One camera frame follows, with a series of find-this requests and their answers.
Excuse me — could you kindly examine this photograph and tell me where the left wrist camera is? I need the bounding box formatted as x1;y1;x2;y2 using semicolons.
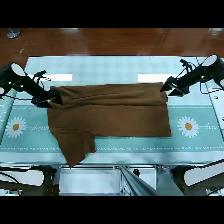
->
32;69;52;84

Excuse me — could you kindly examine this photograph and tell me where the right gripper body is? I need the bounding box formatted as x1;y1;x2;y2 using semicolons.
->
171;73;197;97

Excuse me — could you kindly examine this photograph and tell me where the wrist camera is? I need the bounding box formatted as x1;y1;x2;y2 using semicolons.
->
179;58;195;74
32;69;52;84

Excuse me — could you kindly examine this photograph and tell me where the brown T-shirt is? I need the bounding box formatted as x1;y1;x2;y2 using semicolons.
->
46;82;173;168

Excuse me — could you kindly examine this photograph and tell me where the black cable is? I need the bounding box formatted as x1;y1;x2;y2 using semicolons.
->
199;79;216;96

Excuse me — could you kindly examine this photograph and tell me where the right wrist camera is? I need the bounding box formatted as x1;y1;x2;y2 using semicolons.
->
179;58;195;74

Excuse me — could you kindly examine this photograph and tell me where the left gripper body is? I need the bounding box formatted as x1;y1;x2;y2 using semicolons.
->
31;90;60;109

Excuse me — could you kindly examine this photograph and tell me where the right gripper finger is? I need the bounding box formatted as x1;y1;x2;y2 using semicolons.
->
167;87;185;98
159;76;177;93

